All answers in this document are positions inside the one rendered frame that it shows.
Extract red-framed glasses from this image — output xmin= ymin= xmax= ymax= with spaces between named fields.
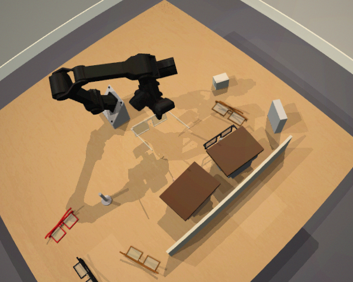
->
xmin=45 ymin=208 xmax=79 ymax=243

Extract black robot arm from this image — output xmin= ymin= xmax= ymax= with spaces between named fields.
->
xmin=49 ymin=53 xmax=178 ymax=115

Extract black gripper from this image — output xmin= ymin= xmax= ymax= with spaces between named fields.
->
xmin=138 ymin=80 xmax=175 ymax=120

